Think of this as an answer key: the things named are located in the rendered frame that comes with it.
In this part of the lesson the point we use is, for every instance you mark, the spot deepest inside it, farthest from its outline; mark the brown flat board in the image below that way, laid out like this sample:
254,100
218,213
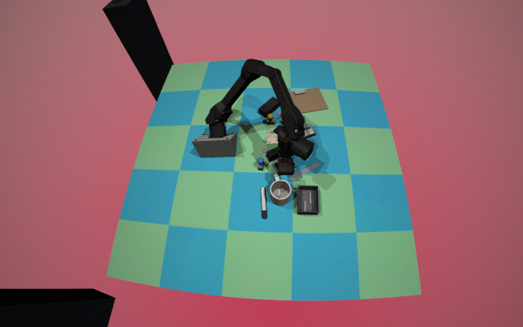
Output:
308,100

